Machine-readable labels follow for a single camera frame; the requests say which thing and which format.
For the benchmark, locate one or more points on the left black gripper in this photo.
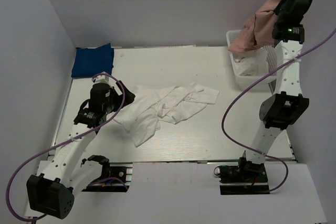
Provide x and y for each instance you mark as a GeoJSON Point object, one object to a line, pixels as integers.
{"type": "Point", "coordinates": [129, 97]}

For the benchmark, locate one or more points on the white printed t-shirt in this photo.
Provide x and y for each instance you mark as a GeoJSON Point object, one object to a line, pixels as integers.
{"type": "Point", "coordinates": [174, 104]}

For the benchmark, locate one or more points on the pink t-shirt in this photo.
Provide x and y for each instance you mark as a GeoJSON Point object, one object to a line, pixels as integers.
{"type": "Point", "coordinates": [257, 29]}

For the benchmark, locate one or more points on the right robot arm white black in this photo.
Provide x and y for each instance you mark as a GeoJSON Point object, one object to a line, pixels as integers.
{"type": "Point", "coordinates": [287, 103]}

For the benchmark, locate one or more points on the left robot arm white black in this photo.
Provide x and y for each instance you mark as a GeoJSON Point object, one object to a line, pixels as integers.
{"type": "Point", "coordinates": [53, 191]}

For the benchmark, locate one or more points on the folded blue t-shirt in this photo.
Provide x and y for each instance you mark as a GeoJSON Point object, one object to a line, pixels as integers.
{"type": "Point", "coordinates": [92, 61]}

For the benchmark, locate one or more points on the white plastic mesh basket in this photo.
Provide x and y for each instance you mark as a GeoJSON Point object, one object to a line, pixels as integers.
{"type": "Point", "coordinates": [244, 82]}

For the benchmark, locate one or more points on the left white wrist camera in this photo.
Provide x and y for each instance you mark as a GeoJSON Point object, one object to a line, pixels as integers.
{"type": "Point", "coordinates": [101, 78]}

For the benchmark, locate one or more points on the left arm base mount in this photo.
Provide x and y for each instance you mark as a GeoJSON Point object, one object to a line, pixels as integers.
{"type": "Point", "coordinates": [115, 179]}

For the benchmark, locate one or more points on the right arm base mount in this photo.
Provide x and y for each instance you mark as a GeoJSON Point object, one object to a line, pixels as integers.
{"type": "Point", "coordinates": [233, 181]}

